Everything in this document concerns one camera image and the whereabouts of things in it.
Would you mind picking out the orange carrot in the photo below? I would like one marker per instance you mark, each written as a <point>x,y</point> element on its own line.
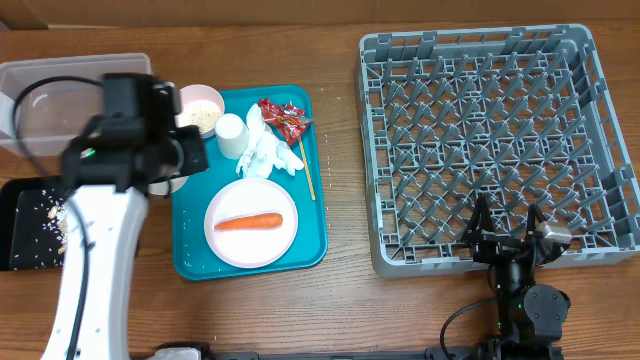
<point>260,221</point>

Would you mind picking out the rice and food scraps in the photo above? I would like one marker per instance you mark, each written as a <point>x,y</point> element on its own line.
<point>40,230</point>

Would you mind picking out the white bowl with food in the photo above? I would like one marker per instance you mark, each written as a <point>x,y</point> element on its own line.
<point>164,188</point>

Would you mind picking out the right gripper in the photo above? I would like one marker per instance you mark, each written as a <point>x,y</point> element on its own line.
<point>496,246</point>

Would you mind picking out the crumpled white napkin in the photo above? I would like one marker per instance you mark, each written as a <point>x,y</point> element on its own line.
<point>265,151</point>

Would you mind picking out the red snack wrapper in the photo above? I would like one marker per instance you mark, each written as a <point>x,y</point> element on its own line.
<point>290,121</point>

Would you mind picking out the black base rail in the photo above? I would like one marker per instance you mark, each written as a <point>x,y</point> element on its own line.
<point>201,350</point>

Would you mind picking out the wooden skewer stick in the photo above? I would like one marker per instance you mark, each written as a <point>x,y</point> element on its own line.
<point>307,170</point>

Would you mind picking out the grey plastic dishwasher rack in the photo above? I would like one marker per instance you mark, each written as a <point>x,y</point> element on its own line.
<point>520,115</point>

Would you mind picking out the clear plastic storage bin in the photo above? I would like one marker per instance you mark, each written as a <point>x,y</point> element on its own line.
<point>53,114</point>

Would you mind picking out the pink round plate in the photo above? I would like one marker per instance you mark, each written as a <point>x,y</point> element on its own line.
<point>251,248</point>

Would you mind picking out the white paper cup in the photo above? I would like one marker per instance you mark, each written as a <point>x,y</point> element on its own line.
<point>232,136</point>

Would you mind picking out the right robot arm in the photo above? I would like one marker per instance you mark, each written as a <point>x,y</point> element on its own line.
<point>530,315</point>

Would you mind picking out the black plastic waste tray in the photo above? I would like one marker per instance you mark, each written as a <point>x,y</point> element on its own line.
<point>10,192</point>

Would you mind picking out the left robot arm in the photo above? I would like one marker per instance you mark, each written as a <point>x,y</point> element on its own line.
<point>107,169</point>

